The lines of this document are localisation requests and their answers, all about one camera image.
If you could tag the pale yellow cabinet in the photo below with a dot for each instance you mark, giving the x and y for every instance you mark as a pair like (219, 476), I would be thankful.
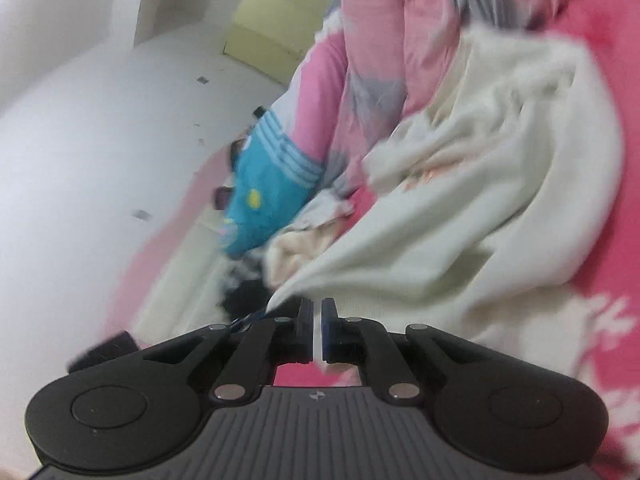
(280, 15)

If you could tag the blue striped garment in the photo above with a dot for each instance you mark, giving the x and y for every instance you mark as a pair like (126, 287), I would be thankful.
(270, 180)

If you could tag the pink grey quilt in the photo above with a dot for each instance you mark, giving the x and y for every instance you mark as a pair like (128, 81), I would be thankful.
(380, 45)

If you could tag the cream fleece cloth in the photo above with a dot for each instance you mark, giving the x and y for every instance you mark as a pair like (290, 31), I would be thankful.
(300, 255)

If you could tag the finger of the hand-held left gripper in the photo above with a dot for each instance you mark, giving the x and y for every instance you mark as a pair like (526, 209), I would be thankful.
(105, 352)

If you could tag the dark checked cloth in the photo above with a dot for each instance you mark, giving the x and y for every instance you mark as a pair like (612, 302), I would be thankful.
(245, 290)

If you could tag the white crumpled cloth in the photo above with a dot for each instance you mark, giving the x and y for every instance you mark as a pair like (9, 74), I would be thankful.
(325, 212)

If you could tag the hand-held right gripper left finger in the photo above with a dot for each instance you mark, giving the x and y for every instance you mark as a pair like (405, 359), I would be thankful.
(305, 332)

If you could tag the white sweatshirt with bear print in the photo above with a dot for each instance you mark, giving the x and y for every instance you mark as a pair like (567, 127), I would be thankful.
(475, 185)

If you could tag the pink floral bed sheet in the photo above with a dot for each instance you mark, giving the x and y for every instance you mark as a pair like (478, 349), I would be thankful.
(615, 210)

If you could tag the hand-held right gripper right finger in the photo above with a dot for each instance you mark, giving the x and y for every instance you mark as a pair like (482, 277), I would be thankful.
(327, 332)

